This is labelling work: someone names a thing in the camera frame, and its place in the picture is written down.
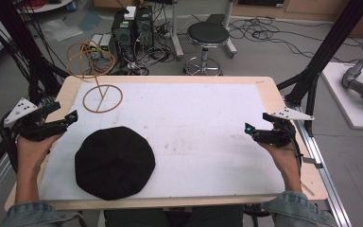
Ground white round table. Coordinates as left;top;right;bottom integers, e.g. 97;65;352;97
14;0;74;15

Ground black round stool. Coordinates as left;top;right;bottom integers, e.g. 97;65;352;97
182;21;231;77

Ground grey device with green light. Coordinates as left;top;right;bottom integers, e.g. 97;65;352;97
99;33;113;60
87;33;103;61

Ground black frame post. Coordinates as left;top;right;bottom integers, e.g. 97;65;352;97
276;0;363;133
0;0;70;107

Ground white table mat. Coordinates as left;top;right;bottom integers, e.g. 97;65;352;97
39;81;286;201

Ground white platform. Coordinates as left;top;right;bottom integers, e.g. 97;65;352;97
320;61;363;131

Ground white metal stand leg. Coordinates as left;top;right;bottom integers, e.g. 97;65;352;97
169;0;185;61
222;0;238;60

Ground bundle of floor cables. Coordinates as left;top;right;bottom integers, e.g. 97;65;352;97
88;6;178;77

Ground blue sheet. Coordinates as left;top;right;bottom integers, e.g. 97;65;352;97
78;10;104;32

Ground person's left hand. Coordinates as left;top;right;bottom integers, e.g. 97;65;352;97
16;131;65;168

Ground black hat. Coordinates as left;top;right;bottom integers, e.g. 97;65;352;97
74;126;156;201

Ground white box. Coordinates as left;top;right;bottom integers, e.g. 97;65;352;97
123;6;137;21

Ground person's right hand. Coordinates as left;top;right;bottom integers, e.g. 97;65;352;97
258;142;301;173

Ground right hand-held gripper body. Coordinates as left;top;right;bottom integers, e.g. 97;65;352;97
252;107;315;148

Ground wooden table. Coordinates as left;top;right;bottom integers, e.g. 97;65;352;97
4;75;329;212

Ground black computer tower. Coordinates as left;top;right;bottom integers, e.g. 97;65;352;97
134;5;155;49
111;11;137;62

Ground wooden cabinet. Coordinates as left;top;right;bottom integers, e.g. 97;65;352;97
231;0;363;40

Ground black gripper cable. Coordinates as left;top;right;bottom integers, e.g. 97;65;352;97
285;124;304;178
0;116;20;174

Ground wooden hat stand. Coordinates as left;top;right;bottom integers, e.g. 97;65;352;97
66;41;124;114

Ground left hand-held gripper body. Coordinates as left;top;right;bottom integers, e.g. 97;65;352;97
0;97;69;142

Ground person's dark pants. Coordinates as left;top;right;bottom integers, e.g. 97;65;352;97
103;204;244;227

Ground clear plastic sheet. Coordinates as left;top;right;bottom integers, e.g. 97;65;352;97
40;18;85;43

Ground black floor cables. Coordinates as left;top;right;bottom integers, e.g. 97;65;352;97
192;13;363;65

